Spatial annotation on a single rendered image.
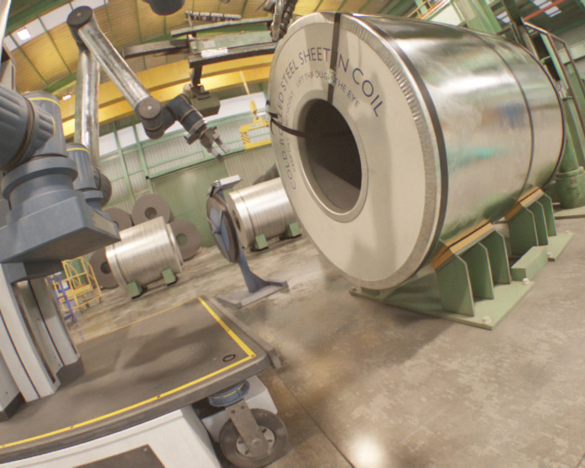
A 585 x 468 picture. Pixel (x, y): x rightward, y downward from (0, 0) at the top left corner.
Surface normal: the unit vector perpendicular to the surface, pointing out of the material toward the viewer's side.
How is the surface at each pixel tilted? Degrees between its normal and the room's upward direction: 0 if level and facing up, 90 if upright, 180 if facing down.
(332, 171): 80
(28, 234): 90
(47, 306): 90
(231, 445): 92
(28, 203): 90
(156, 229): 56
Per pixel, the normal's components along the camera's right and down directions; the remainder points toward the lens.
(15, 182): 0.36, 0.86
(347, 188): 0.05, -0.61
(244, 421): 0.41, -0.06
